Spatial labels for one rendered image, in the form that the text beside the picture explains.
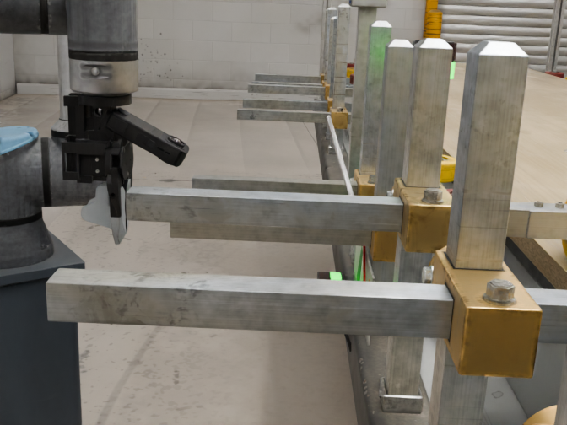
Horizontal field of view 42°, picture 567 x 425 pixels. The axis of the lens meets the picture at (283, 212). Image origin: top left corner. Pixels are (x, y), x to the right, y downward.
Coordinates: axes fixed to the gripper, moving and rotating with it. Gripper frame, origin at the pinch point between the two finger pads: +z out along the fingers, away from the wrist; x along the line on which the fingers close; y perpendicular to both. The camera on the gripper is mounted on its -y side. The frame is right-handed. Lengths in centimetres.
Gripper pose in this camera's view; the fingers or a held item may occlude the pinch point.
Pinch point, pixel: (122, 234)
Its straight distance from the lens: 107.0
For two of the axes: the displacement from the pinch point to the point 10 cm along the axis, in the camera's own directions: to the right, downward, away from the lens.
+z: -0.4, 9.6, 2.8
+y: -10.0, -0.4, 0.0
